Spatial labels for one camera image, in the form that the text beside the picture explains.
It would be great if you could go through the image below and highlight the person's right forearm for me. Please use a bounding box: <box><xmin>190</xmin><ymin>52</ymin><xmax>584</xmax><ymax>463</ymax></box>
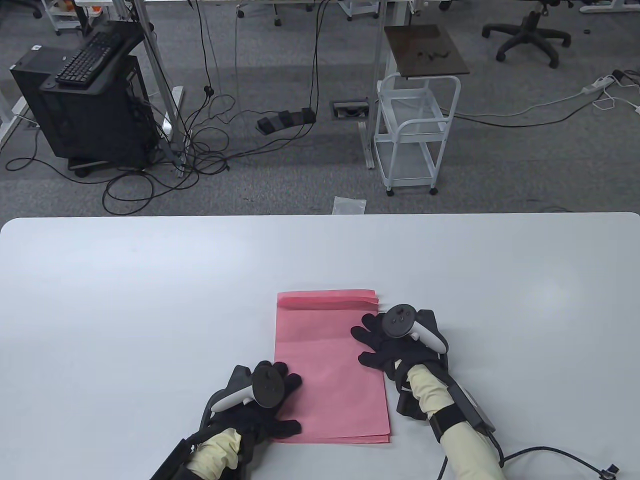
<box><xmin>406</xmin><ymin>363</ymin><xmax>503</xmax><ymax>480</ymax></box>

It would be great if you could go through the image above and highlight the clear plastic bag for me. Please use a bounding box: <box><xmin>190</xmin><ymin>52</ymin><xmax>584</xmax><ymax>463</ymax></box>
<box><xmin>332</xmin><ymin>196</ymin><xmax>368</xmax><ymax>216</ymax></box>

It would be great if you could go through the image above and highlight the dark floor cable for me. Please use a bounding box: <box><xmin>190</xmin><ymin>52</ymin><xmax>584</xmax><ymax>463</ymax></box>
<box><xmin>452</xmin><ymin>90</ymin><xmax>596</xmax><ymax>127</ymax></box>

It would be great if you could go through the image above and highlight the black office chair base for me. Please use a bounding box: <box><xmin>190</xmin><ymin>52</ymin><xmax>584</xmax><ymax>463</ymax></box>
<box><xmin>481</xmin><ymin>0</ymin><xmax>573</xmax><ymax>69</ymax></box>

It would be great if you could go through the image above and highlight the black foot pedal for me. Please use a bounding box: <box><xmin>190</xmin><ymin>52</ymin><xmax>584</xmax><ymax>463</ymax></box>
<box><xmin>256</xmin><ymin>107</ymin><xmax>317</xmax><ymax>135</ymax></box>

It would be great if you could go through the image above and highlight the metal floor socket box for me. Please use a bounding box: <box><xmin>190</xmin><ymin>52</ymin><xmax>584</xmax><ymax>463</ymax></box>
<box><xmin>331</xmin><ymin>100</ymin><xmax>371</xmax><ymax>120</ymax></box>

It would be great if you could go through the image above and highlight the black and white controller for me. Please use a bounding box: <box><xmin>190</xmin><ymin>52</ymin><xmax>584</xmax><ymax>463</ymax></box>
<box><xmin>210</xmin><ymin>364</ymin><xmax>287</xmax><ymax>413</ymax></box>
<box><xmin>382</xmin><ymin>303</ymin><xmax>449</xmax><ymax>356</ymax></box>

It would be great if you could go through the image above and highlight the brown wooden board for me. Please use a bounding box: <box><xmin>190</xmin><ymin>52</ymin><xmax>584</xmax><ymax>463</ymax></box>
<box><xmin>383</xmin><ymin>23</ymin><xmax>471</xmax><ymax>80</ymax></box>

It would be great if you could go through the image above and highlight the grey desk leg frame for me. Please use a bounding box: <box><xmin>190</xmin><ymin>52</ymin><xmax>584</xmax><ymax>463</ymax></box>
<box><xmin>111</xmin><ymin>0</ymin><xmax>190</xmax><ymax>178</ymax></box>

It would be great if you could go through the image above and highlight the white trolley base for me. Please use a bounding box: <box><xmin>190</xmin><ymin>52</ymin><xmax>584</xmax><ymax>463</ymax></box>
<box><xmin>337</xmin><ymin>0</ymin><xmax>381</xmax><ymax>21</ymax></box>

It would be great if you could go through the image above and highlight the black keyboard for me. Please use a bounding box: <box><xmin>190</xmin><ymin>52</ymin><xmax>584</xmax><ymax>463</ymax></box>
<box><xmin>54</xmin><ymin>30</ymin><xmax>130</xmax><ymax>87</ymax></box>

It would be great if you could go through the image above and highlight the black cable with connector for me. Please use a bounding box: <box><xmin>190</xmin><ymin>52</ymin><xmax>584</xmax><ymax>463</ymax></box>
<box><xmin>437</xmin><ymin>432</ymin><xmax>620</xmax><ymax>480</ymax></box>

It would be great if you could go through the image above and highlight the white floor cable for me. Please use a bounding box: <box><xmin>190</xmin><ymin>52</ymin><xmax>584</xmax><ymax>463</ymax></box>
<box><xmin>592</xmin><ymin>80</ymin><xmax>640</xmax><ymax>115</ymax></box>

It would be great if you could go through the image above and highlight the black computer tower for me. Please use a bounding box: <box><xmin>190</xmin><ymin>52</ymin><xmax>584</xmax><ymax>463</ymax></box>
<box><xmin>10</xmin><ymin>20</ymin><xmax>157</xmax><ymax>175</ymax></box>

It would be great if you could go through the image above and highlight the tangle of black floor cables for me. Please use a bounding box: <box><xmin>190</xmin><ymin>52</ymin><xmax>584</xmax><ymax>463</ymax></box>
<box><xmin>5</xmin><ymin>0</ymin><xmax>333</xmax><ymax>217</ymax></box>

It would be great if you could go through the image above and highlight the white utility trolley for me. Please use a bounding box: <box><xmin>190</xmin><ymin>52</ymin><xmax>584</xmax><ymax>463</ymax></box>
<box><xmin>373</xmin><ymin>73</ymin><xmax>462</xmax><ymax>197</ymax></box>

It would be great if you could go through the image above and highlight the black arm strap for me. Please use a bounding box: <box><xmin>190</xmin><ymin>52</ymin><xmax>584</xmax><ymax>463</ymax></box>
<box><xmin>427</xmin><ymin>407</ymin><xmax>466</xmax><ymax>443</ymax></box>

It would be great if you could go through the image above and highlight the black chair caster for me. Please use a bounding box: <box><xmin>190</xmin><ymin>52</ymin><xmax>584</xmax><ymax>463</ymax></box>
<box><xmin>0</xmin><ymin>0</ymin><xmax>43</xmax><ymax>19</ymax></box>

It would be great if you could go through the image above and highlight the person's left hand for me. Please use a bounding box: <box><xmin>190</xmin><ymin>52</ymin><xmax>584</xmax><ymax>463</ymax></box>
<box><xmin>200</xmin><ymin>361</ymin><xmax>303</xmax><ymax>466</ymax></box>

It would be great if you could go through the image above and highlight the white shelf cart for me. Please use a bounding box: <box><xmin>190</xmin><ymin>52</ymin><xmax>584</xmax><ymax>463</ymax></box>
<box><xmin>40</xmin><ymin>0</ymin><xmax>83</xmax><ymax>36</ymax></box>

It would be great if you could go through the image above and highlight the white desk foot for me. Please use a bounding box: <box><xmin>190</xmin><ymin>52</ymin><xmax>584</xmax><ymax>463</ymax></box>
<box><xmin>0</xmin><ymin>75</ymin><xmax>32</xmax><ymax>151</ymax></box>
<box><xmin>579</xmin><ymin>0</ymin><xmax>640</xmax><ymax>14</ymax></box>

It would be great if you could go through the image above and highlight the person's left forearm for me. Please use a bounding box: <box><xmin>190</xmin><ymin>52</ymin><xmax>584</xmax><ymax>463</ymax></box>
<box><xmin>187</xmin><ymin>429</ymin><xmax>243</xmax><ymax>480</ymax></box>

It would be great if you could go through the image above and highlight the person's right hand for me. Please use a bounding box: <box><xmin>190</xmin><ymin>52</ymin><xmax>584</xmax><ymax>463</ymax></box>
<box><xmin>351</xmin><ymin>310</ymin><xmax>451</xmax><ymax>394</ymax></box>

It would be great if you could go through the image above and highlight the white power strip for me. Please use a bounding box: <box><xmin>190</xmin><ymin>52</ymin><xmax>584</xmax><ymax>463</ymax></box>
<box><xmin>581</xmin><ymin>75</ymin><xmax>617</xmax><ymax>96</ymax></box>

